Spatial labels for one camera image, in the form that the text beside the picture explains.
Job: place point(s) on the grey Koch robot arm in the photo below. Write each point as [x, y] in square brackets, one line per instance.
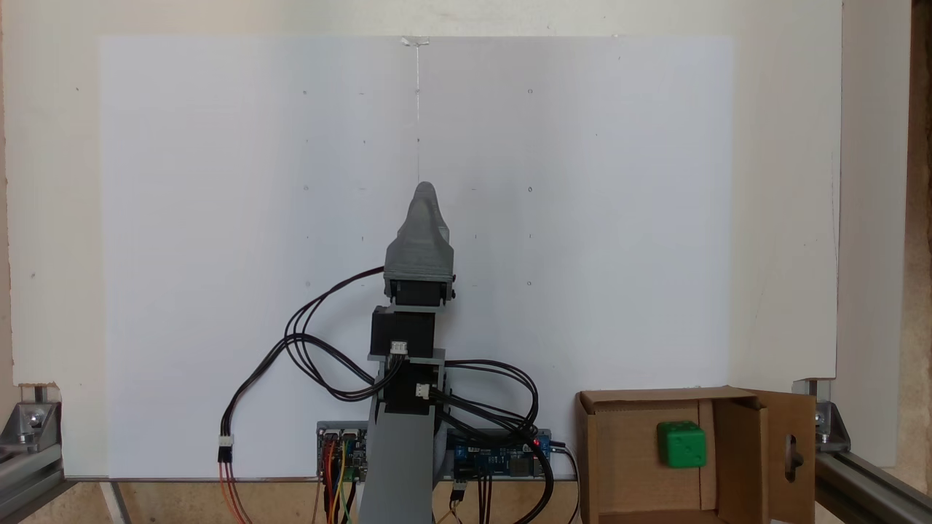
[400, 466]

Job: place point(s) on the open cardboard box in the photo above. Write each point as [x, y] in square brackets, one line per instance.
[626, 466]

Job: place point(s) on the grey ribbed fixed gripper jaw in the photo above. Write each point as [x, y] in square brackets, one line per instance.
[424, 218]

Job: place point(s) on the green die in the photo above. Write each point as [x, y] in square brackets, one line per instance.
[682, 444]

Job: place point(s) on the aluminium frame post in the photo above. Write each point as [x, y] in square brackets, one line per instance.
[25, 473]
[866, 487]

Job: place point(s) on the large white paper sheet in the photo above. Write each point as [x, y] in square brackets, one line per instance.
[582, 182]

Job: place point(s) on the blue circuit board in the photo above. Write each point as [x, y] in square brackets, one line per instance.
[495, 458]

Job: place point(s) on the metal corner bracket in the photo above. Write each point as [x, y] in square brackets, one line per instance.
[29, 422]
[826, 422]

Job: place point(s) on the clear tape strip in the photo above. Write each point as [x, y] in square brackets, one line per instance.
[415, 41]

